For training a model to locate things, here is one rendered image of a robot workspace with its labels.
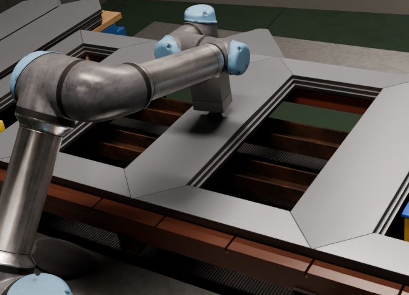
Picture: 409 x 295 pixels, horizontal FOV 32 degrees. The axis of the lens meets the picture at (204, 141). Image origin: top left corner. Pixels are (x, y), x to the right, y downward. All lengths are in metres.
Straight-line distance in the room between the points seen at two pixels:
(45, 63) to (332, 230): 0.65
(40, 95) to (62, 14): 1.41
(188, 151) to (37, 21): 1.15
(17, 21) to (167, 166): 1.23
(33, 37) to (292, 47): 0.91
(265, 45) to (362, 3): 2.23
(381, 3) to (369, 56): 2.19
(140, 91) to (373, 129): 0.67
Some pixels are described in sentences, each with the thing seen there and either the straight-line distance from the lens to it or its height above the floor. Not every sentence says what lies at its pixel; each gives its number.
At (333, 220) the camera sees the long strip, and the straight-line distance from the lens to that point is 1.50.
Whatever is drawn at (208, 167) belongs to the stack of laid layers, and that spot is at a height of 0.84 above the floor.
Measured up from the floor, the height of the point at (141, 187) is 0.85.
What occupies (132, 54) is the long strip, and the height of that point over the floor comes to 0.85.
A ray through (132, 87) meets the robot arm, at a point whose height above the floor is 1.20.
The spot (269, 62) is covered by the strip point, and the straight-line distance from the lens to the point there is 2.14.
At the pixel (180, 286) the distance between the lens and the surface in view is 1.64.
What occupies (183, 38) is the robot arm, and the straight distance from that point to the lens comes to 1.66.
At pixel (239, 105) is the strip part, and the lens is 1.92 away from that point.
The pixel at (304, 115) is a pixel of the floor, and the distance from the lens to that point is 3.51.
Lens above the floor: 1.80
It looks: 32 degrees down
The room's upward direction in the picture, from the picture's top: 9 degrees counter-clockwise
